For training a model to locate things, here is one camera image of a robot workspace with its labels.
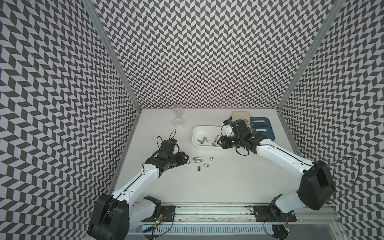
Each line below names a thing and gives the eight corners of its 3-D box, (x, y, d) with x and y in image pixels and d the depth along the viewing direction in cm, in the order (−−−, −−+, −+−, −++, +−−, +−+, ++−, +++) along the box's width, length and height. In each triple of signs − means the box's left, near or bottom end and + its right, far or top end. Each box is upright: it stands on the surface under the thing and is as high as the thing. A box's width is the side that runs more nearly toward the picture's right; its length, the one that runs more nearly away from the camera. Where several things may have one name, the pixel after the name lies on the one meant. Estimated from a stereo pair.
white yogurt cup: (175, 129, 108) (174, 124, 104) (176, 122, 112) (175, 118, 108) (182, 129, 108) (182, 124, 104) (183, 122, 112) (182, 118, 108)
